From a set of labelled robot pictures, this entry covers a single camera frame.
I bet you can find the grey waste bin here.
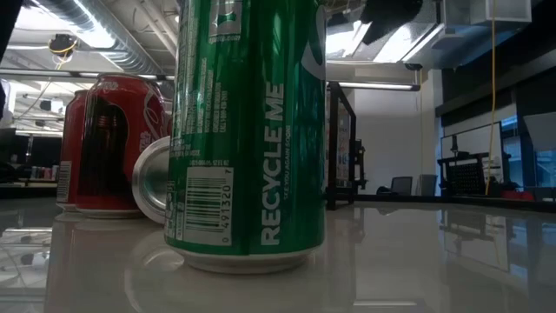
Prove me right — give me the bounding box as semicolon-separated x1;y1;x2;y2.
419;173;440;196

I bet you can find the large grey ventilation duct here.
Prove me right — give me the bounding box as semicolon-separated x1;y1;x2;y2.
325;0;535;70

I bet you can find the tall slim silver can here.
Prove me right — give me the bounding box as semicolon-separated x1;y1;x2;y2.
131;136;173;226

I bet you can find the red cola can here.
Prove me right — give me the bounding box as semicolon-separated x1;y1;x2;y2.
76;72;171;220
55;89;90;213

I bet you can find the black ceiling camera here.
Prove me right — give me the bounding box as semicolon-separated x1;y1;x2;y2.
47;33;79;57

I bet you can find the black pegboard cart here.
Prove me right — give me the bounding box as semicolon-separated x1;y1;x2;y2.
436;134;513;196

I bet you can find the green soda can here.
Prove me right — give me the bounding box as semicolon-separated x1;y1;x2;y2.
163;0;328;275

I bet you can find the grey office chair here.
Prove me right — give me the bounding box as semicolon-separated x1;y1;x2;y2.
388;176;414;196

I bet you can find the spiral silver air duct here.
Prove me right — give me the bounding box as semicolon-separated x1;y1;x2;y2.
38;0;175;75

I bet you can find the linear ceiling light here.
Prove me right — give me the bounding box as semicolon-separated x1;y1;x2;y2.
0;67;175;82
337;80;421;92

